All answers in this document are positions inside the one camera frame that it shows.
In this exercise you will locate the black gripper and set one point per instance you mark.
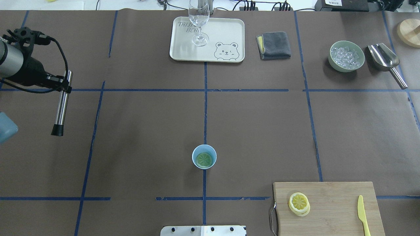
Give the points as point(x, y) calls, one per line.
point(33, 71)

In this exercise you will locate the steel muddler black tip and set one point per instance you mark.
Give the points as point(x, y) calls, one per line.
point(58, 128)

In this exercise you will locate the blue paper cup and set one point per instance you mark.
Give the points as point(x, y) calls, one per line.
point(204, 148)

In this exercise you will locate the stainless steel ice scoop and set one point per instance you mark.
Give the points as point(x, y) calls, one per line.
point(386, 60)

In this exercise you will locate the yellow lemon slice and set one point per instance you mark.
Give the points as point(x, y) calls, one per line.
point(204, 160)
point(299, 204)

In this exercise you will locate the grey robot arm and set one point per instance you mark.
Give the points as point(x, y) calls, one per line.
point(34, 89)

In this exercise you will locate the yellow lemon slice on board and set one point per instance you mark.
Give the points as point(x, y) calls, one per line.
point(299, 204)

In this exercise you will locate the clear wine glass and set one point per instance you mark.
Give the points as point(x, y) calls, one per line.
point(199, 13)

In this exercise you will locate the beige bear serving tray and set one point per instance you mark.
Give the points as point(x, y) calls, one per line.
point(226, 41)

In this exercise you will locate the folded grey yellow cloth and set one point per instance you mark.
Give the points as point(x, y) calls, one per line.
point(273, 45)

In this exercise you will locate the green bowl of ice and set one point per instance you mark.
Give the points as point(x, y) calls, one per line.
point(346, 56)

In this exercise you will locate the bamboo cutting board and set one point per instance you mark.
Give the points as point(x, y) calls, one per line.
point(333, 209)

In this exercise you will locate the yellow plastic knife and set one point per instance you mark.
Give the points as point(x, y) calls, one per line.
point(362, 215)

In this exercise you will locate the round wooden stand base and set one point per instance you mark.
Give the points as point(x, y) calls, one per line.
point(409, 32)

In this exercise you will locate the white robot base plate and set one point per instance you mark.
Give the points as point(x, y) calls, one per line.
point(212, 230)

